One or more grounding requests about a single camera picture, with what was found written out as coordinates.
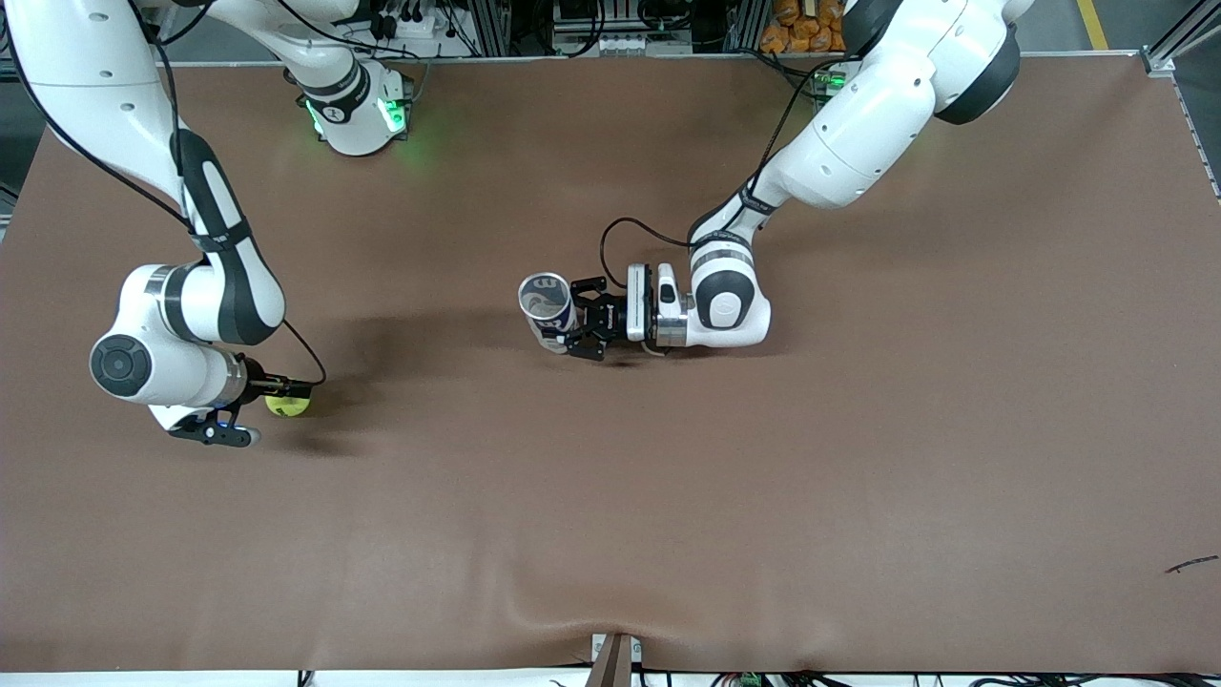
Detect white navy tennis ball can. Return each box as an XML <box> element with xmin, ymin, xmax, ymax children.
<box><xmin>518</xmin><ymin>272</ymin><xmax>583</xmax><ymax>356</ymax></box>

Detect brown table mat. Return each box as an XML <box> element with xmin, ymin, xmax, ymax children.
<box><xmin>0</xmin><ymin>55</ymin><xmax>1221</xmax><ymax>674</ymax></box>

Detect white power strip black plugs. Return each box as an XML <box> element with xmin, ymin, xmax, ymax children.
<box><xmin>372</xmin><ymin>8</ymin><xmax>459</xmax><ymax>39</ymax></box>

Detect orange bag pile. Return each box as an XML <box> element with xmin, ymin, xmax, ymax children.
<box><xmin>760</xmin><ymin>0</ymin><xmax>845</xmax><ymax>53</ymax></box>

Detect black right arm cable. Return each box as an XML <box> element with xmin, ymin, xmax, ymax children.
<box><xmin>0</xmin><ymin>0</ymin><xmax>328</xmax><ymax>387</ymax></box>

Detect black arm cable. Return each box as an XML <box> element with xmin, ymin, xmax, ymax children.
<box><xmin>0</xmin><ymin>0</ymin><xmax>328</xmax><ymax>387</ymax></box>
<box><xmin>599</xmin><ymin>57</ymin><xmax>845</xmax><ymax>289</ymax></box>

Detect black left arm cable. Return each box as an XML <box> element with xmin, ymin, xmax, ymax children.
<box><xmin>599</xmin><ymin>57</ymin><xmax>845</xmax><ymax>289</ymax></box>

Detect aluminium frame post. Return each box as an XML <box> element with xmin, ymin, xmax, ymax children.
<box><xmin>727</xmin><ymin>0</ymin><xmax>769</xmax><ymax>53</ymax></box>
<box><xmin>472</xmin><ymin>0</ymin><xmax>511</xmax><ymax>56</ymax></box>

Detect aluminium table side rail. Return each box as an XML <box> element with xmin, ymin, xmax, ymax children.
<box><xmin>1171</xmin><ymin>74</ymin><xmax>1221</xmax><ymax>203</ymax></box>

